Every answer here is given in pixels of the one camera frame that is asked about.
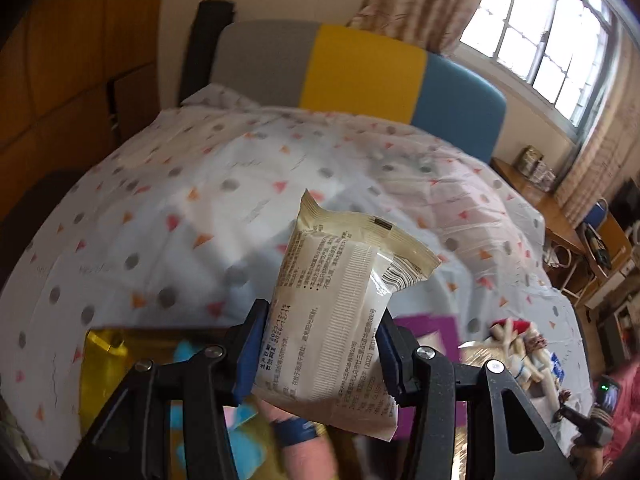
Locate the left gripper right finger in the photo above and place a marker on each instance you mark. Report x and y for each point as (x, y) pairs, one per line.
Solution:
(506, 436)

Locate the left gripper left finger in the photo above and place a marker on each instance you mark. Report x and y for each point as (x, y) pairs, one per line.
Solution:
(205, 434)

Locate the blue Tempo tissue pack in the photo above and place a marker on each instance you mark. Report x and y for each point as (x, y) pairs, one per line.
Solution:
(556, 369)

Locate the white wet wipe packet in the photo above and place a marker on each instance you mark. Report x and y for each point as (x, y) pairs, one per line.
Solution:
(319, 357)

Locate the white knit glove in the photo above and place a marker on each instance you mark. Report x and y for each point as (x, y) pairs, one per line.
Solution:
(520, 366)

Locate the blue pink plush toy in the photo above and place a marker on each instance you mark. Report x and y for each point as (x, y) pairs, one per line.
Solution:
(248, 454)

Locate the pink fuzzy sock roll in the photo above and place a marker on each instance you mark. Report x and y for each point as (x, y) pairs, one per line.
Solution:
(306, 454)

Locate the white foam roll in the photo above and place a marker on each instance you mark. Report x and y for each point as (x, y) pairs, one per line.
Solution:
(543, 363)

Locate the red sock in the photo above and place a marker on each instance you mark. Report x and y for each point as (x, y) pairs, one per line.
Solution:
(519, 326)

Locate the pink ruffled bedding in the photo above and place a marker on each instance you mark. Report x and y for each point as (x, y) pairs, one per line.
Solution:
(626, 416)

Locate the purple tissue carton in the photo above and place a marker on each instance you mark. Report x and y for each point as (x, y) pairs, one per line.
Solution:
(419, 356)

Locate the gold metal tin tray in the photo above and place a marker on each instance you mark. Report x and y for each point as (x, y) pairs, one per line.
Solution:
(121, 363)

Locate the blue folding chair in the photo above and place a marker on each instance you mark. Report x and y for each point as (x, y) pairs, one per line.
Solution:
(606, 244)

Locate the wooden side desk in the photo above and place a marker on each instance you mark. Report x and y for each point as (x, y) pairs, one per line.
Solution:
(558, 229)

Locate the patterned plastic tablecloth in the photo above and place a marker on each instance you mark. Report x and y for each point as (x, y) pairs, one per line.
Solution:
(187, 223)

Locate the boxes on desk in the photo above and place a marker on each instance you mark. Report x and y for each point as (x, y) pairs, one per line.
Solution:
(532, 166)

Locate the right beige curtain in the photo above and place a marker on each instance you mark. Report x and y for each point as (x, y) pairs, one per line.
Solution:
(611, 141)

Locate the beige curtain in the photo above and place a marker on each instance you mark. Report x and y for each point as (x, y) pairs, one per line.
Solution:
(611, 141)
(432, 25)

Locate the grey yellow blue sofa back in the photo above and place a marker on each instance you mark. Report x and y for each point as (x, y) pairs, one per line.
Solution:
(334, 68)

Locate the left beige curtain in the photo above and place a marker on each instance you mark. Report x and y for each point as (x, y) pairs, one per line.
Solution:
(432, 25)

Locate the window with grille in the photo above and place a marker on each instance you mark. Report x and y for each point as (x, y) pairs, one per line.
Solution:
(556, 48)

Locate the wooden wardrobe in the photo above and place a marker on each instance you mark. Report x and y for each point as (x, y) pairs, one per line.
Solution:
(55, 68)

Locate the black rolled mat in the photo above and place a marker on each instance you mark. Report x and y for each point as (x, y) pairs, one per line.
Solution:
(211, 18)

